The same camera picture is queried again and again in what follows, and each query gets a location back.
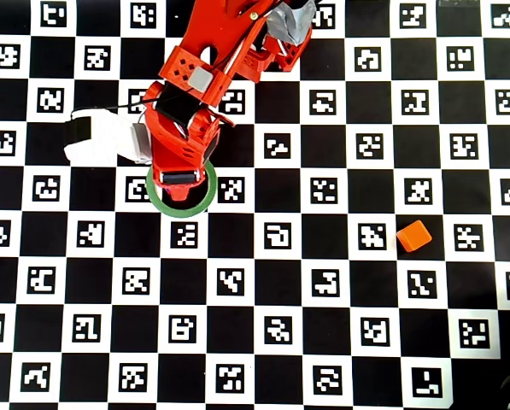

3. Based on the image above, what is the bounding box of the red gripper finger with black pad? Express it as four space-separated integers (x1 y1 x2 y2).
157 172 203 203

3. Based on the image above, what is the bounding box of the red gripper body black motor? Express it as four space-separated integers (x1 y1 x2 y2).
145 111 222 183

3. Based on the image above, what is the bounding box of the orange cube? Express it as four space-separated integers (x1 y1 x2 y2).
396 220 433 252

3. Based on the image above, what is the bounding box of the grey square pad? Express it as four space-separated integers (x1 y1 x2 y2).
189 67 215 92

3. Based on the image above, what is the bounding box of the black white marker checkerboard mat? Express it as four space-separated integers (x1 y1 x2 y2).
0 0 510 407

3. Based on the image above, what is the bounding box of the green ring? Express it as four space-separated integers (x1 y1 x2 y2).
145 160 219 219

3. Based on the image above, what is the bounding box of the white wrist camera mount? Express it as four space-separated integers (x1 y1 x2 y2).
62 108 153 167

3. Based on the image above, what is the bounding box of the grey duct tape wad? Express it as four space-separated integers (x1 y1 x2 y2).
265 0 316 46

